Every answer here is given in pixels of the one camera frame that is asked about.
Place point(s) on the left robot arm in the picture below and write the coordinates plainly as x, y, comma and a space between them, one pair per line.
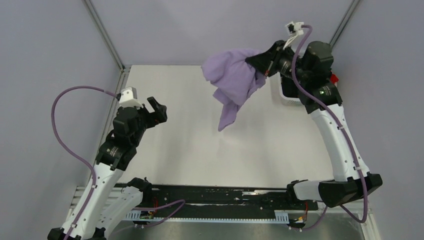
91, 219

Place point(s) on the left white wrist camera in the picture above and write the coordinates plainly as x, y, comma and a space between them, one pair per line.
129, 97

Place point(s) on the purple t shirt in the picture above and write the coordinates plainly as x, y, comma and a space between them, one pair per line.
235, 81

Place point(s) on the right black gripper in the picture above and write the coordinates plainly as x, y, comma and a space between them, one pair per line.
267, 62

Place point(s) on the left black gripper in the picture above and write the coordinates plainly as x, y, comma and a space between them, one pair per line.
159, 114

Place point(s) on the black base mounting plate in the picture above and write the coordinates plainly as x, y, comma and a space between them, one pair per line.
222, 202

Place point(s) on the red t shirt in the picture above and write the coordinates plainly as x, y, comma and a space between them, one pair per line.
334, 79

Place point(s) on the white slotted cable duct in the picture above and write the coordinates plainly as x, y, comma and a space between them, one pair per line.
279, 218

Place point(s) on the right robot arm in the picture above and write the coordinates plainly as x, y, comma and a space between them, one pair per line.
311, 74

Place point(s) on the white plastic laundry basket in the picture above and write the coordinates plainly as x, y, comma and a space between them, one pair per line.
287, 91

